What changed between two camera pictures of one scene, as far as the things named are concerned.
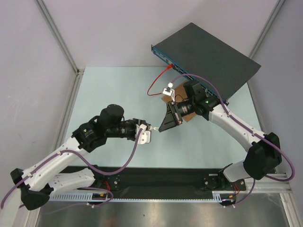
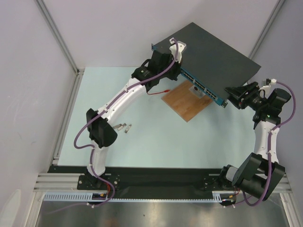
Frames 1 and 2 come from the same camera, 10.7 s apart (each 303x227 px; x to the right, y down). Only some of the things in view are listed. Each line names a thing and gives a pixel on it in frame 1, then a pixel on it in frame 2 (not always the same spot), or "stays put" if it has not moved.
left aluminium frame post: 79,72 stays put
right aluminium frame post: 276,7 stays put
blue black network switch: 191,50 stays put
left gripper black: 138,121 -> 178,71
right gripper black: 175,114 -> 241,95
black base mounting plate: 143,180 stays put
